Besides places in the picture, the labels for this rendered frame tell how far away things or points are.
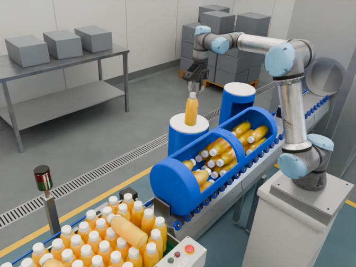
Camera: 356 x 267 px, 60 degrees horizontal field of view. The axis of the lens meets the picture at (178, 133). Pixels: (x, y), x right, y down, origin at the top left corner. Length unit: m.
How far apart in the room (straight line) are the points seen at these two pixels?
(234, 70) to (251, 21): 0.78
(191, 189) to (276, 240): 0.51
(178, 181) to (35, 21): 3.43
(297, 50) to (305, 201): 0.62
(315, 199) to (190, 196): 0.54
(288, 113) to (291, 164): 0.20
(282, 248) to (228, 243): 1.14
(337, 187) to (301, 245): 0.31
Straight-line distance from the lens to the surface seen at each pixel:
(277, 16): 6.78
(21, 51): 3.64
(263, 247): 1.73
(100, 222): 1.39
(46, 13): 4.52
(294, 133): 1.28
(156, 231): 1.34
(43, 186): 1.46
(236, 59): 4.88
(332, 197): 1.51
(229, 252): 2.70
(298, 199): 1.44
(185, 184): 1.40
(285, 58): 1.20
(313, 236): 1.52
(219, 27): 4.98
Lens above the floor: 2.11
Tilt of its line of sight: 32 degrees down
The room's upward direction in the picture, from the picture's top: 3 degrees clockwise
